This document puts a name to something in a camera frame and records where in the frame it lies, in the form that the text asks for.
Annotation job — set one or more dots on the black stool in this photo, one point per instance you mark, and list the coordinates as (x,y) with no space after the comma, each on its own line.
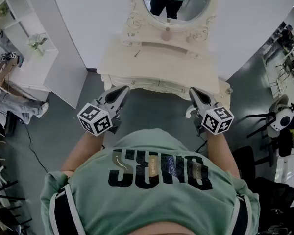
(264,125)

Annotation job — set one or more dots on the cream carved dressing table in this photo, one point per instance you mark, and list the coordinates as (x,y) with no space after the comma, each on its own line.
(159,67)

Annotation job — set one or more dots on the round drawer knob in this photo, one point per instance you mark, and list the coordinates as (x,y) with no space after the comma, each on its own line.
(133,82)
(229,90)
(183,90)

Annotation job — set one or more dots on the white shelf unit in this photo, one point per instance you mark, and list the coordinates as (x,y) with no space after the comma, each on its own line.
(31,67)

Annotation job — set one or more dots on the black metal chairs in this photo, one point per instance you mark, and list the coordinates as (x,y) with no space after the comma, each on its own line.
(5,197)

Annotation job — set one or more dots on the white round device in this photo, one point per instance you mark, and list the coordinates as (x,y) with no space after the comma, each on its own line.
(283,120)

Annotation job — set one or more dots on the person's right forearm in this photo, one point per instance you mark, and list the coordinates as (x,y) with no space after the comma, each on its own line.
(223,153)

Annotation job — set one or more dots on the black floor box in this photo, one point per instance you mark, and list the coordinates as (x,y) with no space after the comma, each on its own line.
(11,124)

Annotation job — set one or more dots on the black office chair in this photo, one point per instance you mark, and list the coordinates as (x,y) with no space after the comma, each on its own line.
(276,199)

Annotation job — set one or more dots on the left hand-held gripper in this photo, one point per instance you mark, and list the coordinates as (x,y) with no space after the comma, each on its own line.
(94,119)

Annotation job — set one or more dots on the oval mirror cream frame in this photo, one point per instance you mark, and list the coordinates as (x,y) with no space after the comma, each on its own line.
(159,24)

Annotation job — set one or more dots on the person's left forearm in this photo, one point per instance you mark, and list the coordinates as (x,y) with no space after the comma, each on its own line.
(80,153)

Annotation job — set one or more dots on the dark hairpin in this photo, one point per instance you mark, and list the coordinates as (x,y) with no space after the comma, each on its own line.
(137,54)

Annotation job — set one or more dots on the person in green shirt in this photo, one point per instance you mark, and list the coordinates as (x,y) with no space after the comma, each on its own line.
(147,204)

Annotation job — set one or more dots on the white flowers in vase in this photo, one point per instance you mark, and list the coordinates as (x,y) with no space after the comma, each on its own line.
(35,43)

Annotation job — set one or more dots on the green potted plant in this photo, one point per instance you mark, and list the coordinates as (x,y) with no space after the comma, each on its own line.
(2,10)

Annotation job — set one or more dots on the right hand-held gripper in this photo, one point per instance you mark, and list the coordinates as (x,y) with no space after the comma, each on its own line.
(216,120)

